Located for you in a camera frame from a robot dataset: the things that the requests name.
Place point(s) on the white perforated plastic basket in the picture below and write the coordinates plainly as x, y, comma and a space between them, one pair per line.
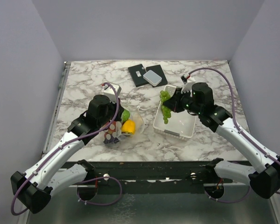
178, 125

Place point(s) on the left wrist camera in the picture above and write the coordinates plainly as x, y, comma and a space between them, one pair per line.
108, 91

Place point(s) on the clear polka dot zip bag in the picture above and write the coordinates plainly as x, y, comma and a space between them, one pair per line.
136, 117

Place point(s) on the green toy citrus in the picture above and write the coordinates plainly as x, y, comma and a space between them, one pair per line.
125, 115

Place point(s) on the red yellow toy fruit cluster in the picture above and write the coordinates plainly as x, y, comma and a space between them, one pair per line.
111, 130

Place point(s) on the purple toy eggplant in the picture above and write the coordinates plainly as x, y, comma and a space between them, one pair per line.
109, 139

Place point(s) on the black box with label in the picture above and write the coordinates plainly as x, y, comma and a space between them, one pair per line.
137, 72

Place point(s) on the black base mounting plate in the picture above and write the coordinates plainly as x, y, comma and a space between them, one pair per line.
155, 177

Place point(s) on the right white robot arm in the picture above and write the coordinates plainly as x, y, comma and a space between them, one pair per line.
263, 176

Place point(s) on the aluminium extrusion right front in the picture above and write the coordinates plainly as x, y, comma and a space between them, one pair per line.
245, 182

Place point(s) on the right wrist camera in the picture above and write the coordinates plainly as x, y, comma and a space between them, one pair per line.
188, 83

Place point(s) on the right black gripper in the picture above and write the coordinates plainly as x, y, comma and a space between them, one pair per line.
173, 103

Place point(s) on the green toy grapes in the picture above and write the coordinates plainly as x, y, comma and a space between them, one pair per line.
165, 107

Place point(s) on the yellow toy bell pepper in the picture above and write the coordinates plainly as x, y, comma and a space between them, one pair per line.
129, 127

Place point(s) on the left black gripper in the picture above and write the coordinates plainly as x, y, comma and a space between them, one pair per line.
120, 110

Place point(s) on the black flat box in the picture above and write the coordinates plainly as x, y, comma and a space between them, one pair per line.
158, 70

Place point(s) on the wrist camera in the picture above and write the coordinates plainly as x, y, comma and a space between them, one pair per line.
108, 91
188, 83

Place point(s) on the aluminium rail left edge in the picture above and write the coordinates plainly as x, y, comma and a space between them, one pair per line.
61, 89

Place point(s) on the white grey small device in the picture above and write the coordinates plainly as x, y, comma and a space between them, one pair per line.
152, 78

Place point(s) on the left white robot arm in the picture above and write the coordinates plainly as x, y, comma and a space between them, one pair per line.
35, 187

